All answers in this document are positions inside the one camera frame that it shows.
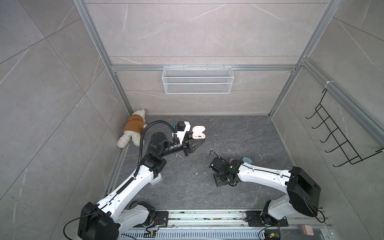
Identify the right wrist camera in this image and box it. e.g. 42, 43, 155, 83
209, 157, 229, 174

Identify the pink eraser block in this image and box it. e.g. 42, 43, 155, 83
299, 225, 315, 236

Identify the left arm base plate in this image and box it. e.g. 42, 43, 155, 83
141, 211, 169, 227

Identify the pink earbud charging case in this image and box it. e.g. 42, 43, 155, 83
192, 126, 206, 139

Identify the white teddy bear brown hoodie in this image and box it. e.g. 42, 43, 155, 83
117, 109, 148, 149

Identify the white wire mesh basket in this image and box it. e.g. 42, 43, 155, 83
162, 67, 235, 95

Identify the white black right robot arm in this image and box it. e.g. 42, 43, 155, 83
210, 157, 321, 227

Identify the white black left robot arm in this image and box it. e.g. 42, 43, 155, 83
77, 120, 206, 240

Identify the blue earbud charging case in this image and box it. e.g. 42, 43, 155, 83
242, 157, 252, 164

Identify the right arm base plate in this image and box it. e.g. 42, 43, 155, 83
245, 211, 289, 227

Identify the aluminium rail front frame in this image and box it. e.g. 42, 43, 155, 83
117, 209, 338, 240

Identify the white digital scale device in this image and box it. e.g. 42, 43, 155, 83
150, 174, 163, 186

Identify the black wire hook rack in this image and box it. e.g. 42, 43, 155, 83
306, 89, 384, 168

